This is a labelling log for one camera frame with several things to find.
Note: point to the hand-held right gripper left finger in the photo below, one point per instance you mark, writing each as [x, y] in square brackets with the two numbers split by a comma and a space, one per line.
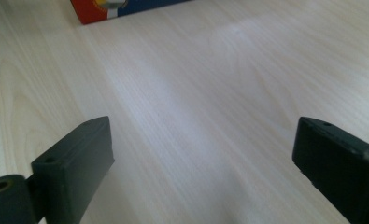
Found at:
[76, 161]

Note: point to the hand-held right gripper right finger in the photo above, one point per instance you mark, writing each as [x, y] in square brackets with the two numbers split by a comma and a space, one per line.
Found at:
[337, 161]

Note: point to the red and blue box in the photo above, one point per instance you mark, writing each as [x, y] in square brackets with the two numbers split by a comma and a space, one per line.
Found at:
[93, 9]

